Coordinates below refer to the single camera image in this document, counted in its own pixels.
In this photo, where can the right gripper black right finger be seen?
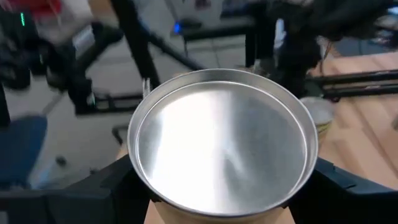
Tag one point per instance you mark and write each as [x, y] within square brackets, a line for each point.
[342, 202]

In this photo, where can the blue chair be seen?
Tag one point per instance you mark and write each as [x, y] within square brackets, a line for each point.
[18, 146]

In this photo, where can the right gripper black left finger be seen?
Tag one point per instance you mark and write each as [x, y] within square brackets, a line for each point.
[93, 202]

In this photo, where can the black metal table frame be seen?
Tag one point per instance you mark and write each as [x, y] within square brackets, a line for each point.
[136, 40]

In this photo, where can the small silver bracket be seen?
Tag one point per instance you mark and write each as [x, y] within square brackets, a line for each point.
[146, 87]

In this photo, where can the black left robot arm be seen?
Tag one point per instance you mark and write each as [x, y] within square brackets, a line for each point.
[298, 56]

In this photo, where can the red container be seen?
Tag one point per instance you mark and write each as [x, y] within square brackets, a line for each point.
[37, 6]

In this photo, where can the black device with blue light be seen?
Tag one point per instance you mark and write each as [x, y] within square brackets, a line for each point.
[183, 26]

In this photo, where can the black equipment stand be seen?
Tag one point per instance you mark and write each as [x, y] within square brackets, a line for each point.
[77, 84]

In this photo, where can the peach label can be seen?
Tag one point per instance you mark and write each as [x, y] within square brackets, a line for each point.
[217, 140]
[317, 113]

